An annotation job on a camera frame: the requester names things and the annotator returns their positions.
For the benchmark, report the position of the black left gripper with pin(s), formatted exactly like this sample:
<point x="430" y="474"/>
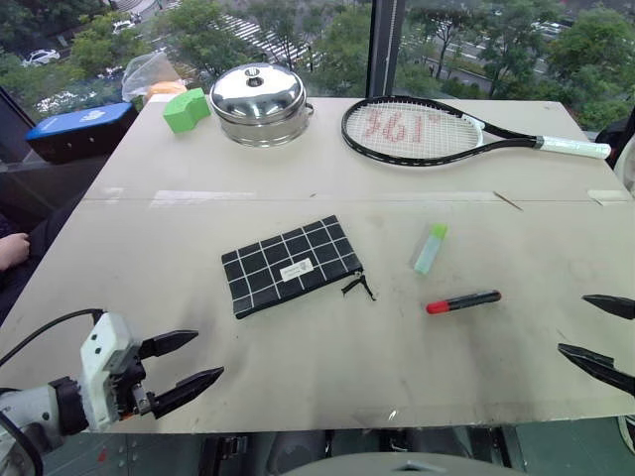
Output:
<point x="130" y="384"/>

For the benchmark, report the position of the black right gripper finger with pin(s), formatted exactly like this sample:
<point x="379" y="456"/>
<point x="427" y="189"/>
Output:
<point x="597" y="364"/>
<point x="612" y="305"/>

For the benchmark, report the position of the black grid pencil pouch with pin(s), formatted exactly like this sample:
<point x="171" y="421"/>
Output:
<point x="292" y="266"/>

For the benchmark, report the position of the bystander bare hand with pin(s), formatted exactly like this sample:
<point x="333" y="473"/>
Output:
<point x="12" y="250"/>

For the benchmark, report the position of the thin wooden stick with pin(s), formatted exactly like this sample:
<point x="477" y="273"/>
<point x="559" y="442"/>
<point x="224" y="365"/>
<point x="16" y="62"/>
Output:
<point x="508" y="201"/>

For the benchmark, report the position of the red capped black marker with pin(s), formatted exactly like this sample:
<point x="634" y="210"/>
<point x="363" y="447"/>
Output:
<point x="464" y="302"/>

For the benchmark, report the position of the black white tennis racket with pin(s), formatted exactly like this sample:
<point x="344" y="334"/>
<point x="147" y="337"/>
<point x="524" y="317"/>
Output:
<point x="446" y="134"/>

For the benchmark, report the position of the blue black box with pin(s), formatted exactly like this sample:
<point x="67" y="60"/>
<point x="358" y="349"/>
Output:
<point x="79" y="131"/>

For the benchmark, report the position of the green foam block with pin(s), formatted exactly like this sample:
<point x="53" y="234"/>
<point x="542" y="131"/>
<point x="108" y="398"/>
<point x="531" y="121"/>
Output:
<point x="185" y="110"/>

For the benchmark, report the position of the stainless steel lidded pot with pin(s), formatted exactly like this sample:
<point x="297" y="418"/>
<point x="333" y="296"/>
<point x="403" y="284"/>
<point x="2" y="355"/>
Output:
<point x="260" y="105"/>

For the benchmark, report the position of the orange object in bag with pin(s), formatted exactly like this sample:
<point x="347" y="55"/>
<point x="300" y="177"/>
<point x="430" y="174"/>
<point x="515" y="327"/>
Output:
<point x="166" y="88"/>

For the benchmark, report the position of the clear plastic bag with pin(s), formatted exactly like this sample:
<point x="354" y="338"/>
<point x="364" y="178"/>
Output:
<point x="144" y="74"/>

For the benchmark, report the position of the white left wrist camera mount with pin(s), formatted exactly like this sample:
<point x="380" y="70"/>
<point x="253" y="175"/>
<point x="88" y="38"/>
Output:
<point x="101" y="357"/>

